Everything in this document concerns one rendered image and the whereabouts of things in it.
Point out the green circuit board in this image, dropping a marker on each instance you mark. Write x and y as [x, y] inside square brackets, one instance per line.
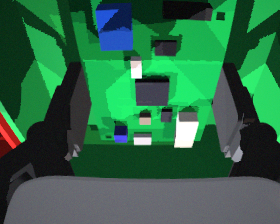
[151, 66]

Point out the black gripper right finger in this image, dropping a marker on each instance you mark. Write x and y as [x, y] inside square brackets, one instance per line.
[240, 132]

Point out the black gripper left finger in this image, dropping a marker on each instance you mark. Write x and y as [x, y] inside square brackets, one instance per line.
[63, 132]

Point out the red open-top bin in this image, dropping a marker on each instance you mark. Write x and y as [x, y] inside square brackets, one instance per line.
[7, 137]

